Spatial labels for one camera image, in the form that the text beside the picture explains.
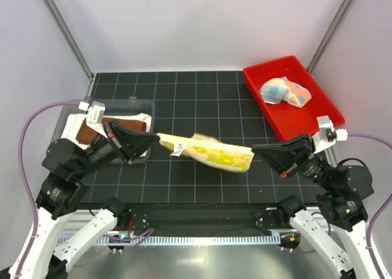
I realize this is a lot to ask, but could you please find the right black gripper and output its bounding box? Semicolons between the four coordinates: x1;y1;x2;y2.
251;129;336;190

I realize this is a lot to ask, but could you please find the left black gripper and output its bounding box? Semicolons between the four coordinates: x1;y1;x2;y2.
73;117;160;178

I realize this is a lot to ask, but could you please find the brown towel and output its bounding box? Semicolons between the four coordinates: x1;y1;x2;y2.
76;117;147;145

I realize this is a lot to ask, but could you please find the large white towel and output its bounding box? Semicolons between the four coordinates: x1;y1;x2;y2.
55;113;152;149

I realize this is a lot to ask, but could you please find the patterned white cloth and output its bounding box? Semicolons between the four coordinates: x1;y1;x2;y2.
258;77;312;108

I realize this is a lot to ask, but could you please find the yellow crocodile print towel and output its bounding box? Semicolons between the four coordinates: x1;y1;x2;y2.
157;133;254;173

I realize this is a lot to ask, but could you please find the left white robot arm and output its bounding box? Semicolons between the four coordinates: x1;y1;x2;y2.
1;120;160;278

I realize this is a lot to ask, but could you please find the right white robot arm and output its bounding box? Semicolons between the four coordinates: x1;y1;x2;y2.
252;129;391;278

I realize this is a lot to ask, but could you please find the red plastic bin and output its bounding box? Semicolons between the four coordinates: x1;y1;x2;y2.
243;56;345;141

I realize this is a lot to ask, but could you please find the clear plastic tray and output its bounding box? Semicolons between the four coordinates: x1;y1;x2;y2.
42;100;153;176

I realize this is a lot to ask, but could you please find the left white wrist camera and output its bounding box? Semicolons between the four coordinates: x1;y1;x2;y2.
78;101;107;137

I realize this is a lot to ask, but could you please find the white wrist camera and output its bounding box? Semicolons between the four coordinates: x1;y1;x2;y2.
78;101;107;137
312;116;348;154

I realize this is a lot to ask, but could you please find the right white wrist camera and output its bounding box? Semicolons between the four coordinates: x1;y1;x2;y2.
312;116;348;154

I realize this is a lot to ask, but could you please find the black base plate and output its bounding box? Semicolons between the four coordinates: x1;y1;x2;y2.
129;203;291;237

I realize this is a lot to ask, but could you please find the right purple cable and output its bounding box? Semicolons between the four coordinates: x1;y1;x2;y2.
281;133;392;279

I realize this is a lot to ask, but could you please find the purple cable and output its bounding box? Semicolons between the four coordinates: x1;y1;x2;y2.
281;133;392;279
18;100;154;267

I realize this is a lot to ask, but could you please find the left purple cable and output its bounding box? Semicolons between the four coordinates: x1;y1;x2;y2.
18;100;154;267

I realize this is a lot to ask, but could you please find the slotted metal rail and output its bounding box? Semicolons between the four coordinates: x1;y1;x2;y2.
58;234;281;247

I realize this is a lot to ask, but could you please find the left aluminium frame post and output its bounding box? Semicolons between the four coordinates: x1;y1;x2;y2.
43;0;94;81

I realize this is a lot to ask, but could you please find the aluminium frame post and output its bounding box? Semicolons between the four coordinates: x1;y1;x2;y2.
43;0;94;81
307;0;355;73

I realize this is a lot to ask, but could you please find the right aluminium frame post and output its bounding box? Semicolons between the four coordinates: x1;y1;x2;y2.
307;0;355;73

